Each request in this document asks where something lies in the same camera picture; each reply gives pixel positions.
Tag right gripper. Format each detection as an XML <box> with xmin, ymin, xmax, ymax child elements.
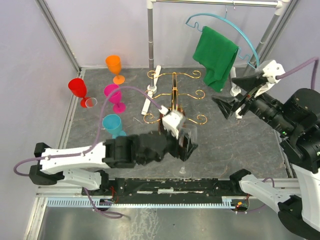
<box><xmin>211</xmin><ymin>72</ymin><xmax>297</xmax><ymax>135</ymax></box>

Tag clear wine glass front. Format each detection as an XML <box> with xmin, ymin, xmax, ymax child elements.
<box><xmin>173</xmin><ymin>123</ymin><xmax>198</xmax><ymax>179</ymax></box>

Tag clear wine glass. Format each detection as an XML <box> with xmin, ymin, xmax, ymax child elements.
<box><xmin>84</xmin><ymin>97</ymin><xmax>98</xmax><ymax>108</ymax></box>
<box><xmin>173</xmin><ymin>123</ymin><xmax>198</xmax><ymax>179</ymax></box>

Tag blue wine glass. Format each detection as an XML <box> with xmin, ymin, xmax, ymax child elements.
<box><xmin>102</xmin><ymin>114</ymin><xmax>127</xmax><ymax>139</ymax></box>

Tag pink wine glass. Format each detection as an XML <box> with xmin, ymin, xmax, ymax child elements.
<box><xmin>104</xmin><ymin>83</ymin><xmax>126</xmax><ymax>114</ymax></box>

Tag orange wine glass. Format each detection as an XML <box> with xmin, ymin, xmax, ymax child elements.
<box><xmin>105</xmin><ymin>55</ymin><xmax>125</xmax><ymax>85</ymax></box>

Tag red wine glass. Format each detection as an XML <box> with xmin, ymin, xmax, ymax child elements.
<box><xmin>68</xmin><ymin>78</ymin><xmax>89</xmax><ymax>108</ymax></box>

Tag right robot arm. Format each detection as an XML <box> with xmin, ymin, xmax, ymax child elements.
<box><xmin>213</xmin><ymin>73</ymin><xmax>320</xmax><ymax>240</ymax></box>

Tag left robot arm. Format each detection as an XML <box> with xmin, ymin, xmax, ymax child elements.
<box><xmin>28</xmin><ymin>131</ymin><xmax>198</xmax><ymax>195</ymax></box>

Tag green cloth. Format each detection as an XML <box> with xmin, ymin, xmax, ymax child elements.
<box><xmin>192</xmin><ymin>26</ymin><xmax>239</xmax><ymax>93</ymax></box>

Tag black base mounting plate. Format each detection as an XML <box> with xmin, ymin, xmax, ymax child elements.
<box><xmin>88</xmin><ymin>178</ymin><xmax>247</xmax><ymax>206</ymax></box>

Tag light blue clothes hanger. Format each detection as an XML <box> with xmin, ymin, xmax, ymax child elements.
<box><xmin>185</xmin><ymin>13</ymin><xmax>260</xmax><ymax>69</ymax></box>

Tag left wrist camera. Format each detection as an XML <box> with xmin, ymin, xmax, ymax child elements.
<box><xmin>159</xmin><ymin>105</ymin><xmax>186</xmax><ymax>139</ymax></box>

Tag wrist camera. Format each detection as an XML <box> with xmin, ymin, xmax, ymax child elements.
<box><xmin>159</xmin><ymin>105</ymin><xmax>186</xmax><ymax>139</ymax></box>
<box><xmin>254</xmin><ymin>60</ymin><xmax>285</xmax><ymax>98</ymax></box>

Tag gold wire glass rack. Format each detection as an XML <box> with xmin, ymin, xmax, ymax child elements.
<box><xmin>142</xmin><ymin>70</ymin><xmax>206</xmax><ymax>131</ymax></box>

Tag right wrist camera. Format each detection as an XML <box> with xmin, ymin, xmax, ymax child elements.
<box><xmin>254</xmin><ymin>60</ymin><xmax>285</xmax><ymax>98</ymax></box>

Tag silver clothes rail stand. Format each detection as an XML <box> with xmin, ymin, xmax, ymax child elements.
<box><xmin>146</xmin><ymin>0</ymin><xmax>291</xmax><ymax>120</ymax></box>

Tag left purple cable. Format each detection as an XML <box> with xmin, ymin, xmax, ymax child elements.
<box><xmin>13</xmin><ymin>86</ymin><xmax>166</xmax><ymax>219</ymax></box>

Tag light blue cable duct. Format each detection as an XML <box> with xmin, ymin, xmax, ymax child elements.
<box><xmin>46</xmin><ymin>197</ymin><xmax>236</xmax><ymax>210</ymax></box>

